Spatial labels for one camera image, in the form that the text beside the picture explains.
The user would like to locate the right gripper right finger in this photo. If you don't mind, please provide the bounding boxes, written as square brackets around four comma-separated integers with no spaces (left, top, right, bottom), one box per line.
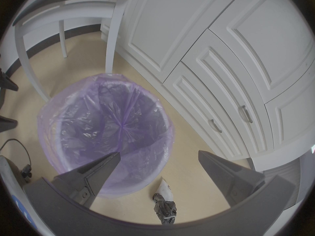
[198,150,266,209]

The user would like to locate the black cable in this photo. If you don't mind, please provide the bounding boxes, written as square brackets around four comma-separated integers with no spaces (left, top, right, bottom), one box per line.
[0,139,33,179]

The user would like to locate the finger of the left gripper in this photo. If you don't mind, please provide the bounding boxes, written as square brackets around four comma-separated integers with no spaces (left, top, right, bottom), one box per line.
[0,71,19,91]
[0,116,18,133]

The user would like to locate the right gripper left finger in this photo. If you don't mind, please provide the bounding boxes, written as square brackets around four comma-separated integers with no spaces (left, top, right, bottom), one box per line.
[53,152,121,208]

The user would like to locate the white printed wrapper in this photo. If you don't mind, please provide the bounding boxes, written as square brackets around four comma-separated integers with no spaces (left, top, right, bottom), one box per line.
[157,178,174,201]

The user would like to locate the black plastic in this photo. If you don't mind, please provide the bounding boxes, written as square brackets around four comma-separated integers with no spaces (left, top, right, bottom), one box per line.
[153,193,177,225]

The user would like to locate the white chair dark grey cushions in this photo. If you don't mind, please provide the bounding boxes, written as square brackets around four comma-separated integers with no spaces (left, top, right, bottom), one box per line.
[12,0,138,101]

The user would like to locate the white wardrobe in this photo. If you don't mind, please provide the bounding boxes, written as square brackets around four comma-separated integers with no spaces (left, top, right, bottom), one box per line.
[100,0,315,171]

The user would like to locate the purple plastic bag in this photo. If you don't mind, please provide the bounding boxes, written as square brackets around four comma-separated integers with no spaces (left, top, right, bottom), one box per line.
[37,73,176,198]

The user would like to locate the white trash bin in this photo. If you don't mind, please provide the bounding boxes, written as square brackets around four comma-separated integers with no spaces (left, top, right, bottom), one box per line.
[55,80,173,196]

